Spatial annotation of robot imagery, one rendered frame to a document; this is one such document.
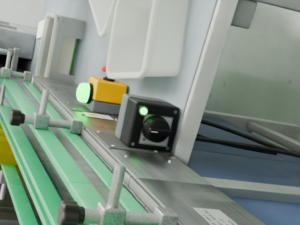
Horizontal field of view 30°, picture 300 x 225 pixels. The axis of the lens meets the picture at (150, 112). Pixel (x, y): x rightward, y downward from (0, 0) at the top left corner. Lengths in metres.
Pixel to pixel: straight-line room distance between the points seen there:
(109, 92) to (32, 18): 4.08
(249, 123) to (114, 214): 1.15
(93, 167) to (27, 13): 4.44
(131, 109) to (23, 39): 1.58
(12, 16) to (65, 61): 3.57
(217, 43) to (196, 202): 0.31
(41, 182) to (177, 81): 0.29
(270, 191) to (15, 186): 0.58
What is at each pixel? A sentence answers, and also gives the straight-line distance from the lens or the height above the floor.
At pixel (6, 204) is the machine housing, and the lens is 1.48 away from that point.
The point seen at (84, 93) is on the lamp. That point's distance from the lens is 1.20.
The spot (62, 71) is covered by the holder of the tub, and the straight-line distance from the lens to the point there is 1.69.
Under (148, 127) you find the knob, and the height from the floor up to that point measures 0.82.
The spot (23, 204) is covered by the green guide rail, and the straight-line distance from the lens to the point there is 1.14.
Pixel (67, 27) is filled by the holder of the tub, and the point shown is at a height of 0.80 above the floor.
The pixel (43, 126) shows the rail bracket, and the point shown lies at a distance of 1.03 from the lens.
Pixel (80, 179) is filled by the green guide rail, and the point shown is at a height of 0.95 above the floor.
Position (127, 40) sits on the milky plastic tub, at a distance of 1.16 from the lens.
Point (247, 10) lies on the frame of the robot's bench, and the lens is 0.99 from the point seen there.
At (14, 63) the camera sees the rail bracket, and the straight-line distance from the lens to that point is 2.26.
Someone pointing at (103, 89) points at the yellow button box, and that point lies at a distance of 1.20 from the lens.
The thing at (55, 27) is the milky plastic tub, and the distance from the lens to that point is 1.66.
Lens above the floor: 1.16
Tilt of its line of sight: 22 degrees down
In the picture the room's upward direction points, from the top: 82 degrees counter-clockwise
